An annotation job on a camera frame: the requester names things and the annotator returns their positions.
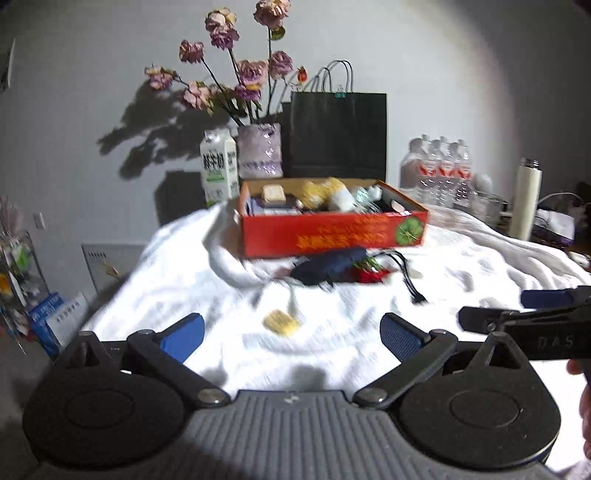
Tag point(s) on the yellow block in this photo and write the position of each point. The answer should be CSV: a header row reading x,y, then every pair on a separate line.
x,y
281,322

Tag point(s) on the white round object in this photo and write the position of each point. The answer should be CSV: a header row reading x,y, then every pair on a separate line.
x,y
483,182

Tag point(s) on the black paper bag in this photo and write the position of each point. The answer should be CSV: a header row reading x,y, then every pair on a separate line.
x,y
337,134

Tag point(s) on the navy blue pouch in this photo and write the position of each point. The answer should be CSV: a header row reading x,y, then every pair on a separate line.
x,y
328,267

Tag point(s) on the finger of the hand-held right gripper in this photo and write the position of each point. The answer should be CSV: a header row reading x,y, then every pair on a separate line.
x,y
549,298
480,318

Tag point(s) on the dried pink flower bouquet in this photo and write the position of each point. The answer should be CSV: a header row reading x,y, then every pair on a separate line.
x,y
249,76

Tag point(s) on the blue white carton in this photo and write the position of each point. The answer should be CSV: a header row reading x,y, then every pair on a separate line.
x,y
55,323

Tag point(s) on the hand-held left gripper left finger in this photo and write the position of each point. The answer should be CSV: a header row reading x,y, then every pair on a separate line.
x,y
183,334

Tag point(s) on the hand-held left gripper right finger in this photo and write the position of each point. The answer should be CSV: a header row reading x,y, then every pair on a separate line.
x,y
400,334

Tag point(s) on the red cardboard box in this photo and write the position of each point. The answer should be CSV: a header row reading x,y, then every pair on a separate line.
x,y
332,235

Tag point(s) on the person's right hand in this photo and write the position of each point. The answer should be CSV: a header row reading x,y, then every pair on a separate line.
x,y
586,415

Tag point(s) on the white towel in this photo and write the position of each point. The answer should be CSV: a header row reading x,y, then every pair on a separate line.
x,y
194,277

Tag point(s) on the yellow white plush toy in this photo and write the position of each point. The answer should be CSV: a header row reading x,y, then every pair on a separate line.
x,y
325,194

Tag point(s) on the red packet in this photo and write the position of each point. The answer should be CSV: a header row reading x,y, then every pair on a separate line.
x,y
371,272

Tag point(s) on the beige square box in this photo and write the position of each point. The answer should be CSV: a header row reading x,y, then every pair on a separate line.
x,y
273,194

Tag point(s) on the white green milk carton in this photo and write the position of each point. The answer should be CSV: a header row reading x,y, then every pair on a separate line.
x,y
218,170

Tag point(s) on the purple woven pouch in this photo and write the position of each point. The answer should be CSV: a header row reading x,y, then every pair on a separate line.
x,y
256,207

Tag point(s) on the white thermos flask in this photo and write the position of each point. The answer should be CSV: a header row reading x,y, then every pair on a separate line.
x,y
525,203

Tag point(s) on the purple box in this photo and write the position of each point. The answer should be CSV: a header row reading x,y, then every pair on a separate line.
x,y
554,228

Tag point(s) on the clear glass container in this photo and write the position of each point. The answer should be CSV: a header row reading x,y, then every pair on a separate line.
x,y
488,210

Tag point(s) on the white wall outlet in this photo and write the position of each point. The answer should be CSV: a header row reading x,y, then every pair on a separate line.
x,y
39,220

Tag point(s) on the white vented panel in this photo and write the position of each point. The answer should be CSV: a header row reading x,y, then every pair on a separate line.
x,y
113,267

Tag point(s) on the pack of water bottles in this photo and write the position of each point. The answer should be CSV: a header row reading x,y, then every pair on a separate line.
x,y
438,170

